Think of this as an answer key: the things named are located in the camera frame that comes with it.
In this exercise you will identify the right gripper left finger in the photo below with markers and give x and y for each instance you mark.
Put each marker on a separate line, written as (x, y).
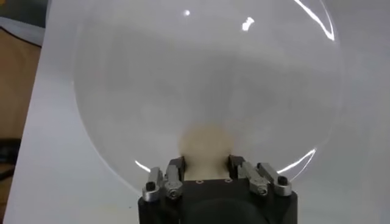
(172, 182)

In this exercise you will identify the white table frame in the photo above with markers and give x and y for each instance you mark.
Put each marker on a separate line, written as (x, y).
(21, 30)

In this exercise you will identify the white steamed baozi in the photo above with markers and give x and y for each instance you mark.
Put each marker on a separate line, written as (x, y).
(205, 146)

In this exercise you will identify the white round plate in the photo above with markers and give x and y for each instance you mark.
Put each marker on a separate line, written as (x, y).
(198, 76)

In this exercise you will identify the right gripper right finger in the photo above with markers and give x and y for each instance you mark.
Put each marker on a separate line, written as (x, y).
(256, 178)

